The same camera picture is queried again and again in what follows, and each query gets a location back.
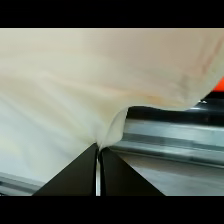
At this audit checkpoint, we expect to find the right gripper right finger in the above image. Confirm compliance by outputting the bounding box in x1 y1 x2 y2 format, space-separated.
99 147 165 197

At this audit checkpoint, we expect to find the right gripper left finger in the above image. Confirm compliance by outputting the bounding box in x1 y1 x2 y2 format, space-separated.
32 143 100 197

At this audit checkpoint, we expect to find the cream garment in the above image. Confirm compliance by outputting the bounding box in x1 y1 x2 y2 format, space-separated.
0 27 224 185

